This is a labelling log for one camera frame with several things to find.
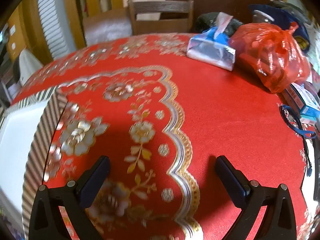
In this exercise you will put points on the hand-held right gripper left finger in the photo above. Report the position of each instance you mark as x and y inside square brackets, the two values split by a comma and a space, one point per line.
[96, 180]

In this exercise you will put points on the red floral tablecloth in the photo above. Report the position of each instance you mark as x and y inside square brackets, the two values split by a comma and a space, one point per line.
[225, 117]

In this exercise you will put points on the orange plastic bag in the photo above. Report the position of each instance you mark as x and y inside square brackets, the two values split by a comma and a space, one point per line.
[270, 52]

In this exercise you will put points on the black plastic bag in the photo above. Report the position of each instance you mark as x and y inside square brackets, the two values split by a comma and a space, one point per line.
[207, 21]

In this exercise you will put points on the blue white tissue packet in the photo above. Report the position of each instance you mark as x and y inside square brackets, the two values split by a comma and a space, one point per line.
[210, 52]

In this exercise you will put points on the white tray with striped rim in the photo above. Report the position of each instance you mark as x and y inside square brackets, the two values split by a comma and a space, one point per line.
[20, 130]

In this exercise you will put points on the white radiator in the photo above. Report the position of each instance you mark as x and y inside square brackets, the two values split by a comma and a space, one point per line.
[52, 17]

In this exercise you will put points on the clear glass jar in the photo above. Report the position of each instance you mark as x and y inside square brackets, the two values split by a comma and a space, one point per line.
[262, 16]

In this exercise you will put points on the wooden chair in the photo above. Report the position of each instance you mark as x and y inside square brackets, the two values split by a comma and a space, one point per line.
[107, 27]
[160, 6]

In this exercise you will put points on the blue and white box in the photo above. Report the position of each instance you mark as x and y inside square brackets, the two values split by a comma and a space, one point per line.
[292, 95]

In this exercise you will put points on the dark blue cap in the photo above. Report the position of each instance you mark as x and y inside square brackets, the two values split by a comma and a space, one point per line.
[282, 15]

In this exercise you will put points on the yellow cabinet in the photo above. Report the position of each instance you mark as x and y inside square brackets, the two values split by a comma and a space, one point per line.
[16, 37]

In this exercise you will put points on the blue white carton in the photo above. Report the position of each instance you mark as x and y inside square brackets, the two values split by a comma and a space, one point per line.
[310, 107]

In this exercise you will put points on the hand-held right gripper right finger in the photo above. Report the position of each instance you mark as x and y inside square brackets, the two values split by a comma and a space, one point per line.
[230, 182]

